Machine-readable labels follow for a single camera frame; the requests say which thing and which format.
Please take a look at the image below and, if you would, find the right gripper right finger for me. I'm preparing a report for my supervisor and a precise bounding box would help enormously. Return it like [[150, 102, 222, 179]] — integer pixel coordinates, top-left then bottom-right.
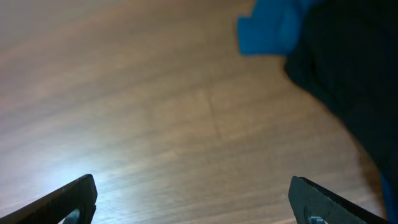
[[288, 176, 389, 224]]

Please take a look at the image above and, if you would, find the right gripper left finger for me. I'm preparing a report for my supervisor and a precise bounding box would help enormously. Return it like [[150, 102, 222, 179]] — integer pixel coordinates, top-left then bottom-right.
[[1, 174, 98, 224]]

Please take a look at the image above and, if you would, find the black shirt on pile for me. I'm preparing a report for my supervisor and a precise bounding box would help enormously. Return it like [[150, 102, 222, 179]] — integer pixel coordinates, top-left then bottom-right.
[[285, 0, 397, 187]]

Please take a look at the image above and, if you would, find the blue shirt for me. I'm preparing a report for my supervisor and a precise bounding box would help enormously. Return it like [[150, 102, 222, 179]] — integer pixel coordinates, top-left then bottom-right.
[[237, 1, 397, 223]]

